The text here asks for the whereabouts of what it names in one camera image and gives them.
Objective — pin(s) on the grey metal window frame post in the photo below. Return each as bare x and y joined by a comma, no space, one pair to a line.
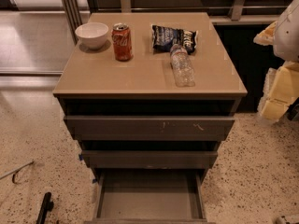
73,17

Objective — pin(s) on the white ceramic bowl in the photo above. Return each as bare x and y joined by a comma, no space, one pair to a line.
93,35

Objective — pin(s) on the black handle on floor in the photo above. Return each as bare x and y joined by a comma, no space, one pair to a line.
46,206

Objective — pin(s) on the grey middle drawer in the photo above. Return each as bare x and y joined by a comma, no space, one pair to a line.
149,159

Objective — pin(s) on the orange soda can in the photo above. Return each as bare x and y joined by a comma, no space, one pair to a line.
121,38

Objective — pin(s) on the metal railing frame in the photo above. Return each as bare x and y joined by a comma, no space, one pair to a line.
220,11

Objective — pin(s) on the dark blue chip bag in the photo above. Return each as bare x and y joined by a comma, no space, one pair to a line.
164,38

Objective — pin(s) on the brown drawer cabinet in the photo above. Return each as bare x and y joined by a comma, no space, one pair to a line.
94,83

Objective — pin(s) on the grey top drawer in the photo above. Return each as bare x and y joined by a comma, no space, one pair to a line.
146,128

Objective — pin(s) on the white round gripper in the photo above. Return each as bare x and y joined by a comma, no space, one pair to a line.
288,36

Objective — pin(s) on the open grey bottom drawer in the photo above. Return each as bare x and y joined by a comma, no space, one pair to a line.
149,197

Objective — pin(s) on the clear plastic water bottle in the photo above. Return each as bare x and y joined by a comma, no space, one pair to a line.
182,66

